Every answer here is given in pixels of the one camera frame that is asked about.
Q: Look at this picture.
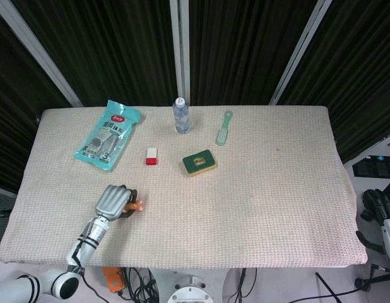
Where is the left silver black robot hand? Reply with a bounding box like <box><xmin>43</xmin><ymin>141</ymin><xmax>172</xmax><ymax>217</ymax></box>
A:
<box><xmin>93</xmin><ymin>184</ymin><xmax>139</xmax><ymax>221</ymax></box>

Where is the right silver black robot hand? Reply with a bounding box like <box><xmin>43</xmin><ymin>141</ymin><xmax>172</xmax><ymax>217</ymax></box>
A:
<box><xmin>355</xmin><ymin>188</ymin><xmax>390</xmax><ymax>264</ymax></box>

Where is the small orange pink turtle toy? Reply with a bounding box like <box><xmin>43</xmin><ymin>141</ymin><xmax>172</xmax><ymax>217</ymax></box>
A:
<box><xmin>124</xmin><ymin>199</ymin><xmax>145</xmax><ymax>212</ymax></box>

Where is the round grey robot base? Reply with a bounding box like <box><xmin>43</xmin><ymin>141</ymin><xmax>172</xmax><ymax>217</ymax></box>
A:
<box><xmin>167</xmin><ymin>275</ymin><xmax>213</xmax><ymax>303</ymax></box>

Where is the beige cloth-covered table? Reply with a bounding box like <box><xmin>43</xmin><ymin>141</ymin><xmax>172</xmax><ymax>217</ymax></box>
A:
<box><xmin>0</xmin><ymin>105</ymin><xmax>369</xmax><ymax>269</ymax></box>

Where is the black monitor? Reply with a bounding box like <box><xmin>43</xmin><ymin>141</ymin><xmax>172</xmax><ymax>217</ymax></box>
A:
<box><xmin>352</xmin><ymin>154</ymin><xmax>390</xmax><ymax>179</ymax></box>

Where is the white red small box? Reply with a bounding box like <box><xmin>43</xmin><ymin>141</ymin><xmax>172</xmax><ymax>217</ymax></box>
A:
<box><xmin>145</xmin><ymin>147</ymin><xmax>159</xmax><ymax>166</ymax></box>

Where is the teal cleaning cloth package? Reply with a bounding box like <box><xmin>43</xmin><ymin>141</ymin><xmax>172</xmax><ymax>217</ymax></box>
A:
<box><xmin>74</xmin><ymin>99</ymin><xmax>142</xmax><ymax>173</ymax></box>

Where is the orange power strip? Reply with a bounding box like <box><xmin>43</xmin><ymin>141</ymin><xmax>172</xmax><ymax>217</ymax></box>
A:
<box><xmin>102</xmin><ymin>267</ymin><xmax>124</xmax><ymax>294</ymax></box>

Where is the green yellow sponge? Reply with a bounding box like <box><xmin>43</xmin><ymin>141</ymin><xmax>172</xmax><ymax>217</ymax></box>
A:
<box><xmin>182</xmin><ymin>149</ymin><xmax>218</xmax><ymax>177</ymax></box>

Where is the clear plastic water bottle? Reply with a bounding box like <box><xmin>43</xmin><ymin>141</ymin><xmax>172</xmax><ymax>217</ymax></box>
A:
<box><xmin>173</xmin><ymin>97</ymin><xmax>192</xmax><ymax>134</ymax></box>

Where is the light green plastic comb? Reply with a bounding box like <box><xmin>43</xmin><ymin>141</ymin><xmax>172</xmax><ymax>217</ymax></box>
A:
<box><xmin>215</xmin><ymin>110</ymin><xmax>233</xmax><ymax>146</ymax></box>

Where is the black cable bundle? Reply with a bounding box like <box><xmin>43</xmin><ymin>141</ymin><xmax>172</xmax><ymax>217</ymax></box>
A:
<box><xmin>117</xmin><ymin>267</ymin><xmax>164</xmax><ymax>300</ymax></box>

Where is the white metal frame post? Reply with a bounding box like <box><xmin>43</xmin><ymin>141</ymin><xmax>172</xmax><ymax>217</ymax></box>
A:
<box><xmin>169</xmin><ymin>0</ymin><xmax>191</xmax><ymax>107</ymax></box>
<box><xmin>268</xmin><ymin>0</ymin><xmax>333</xmax><ymax>105</ymax></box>
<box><xmin>0</xmin><ymin>0</ymin><xmax>85</xmax><ymax>107</ymax></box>

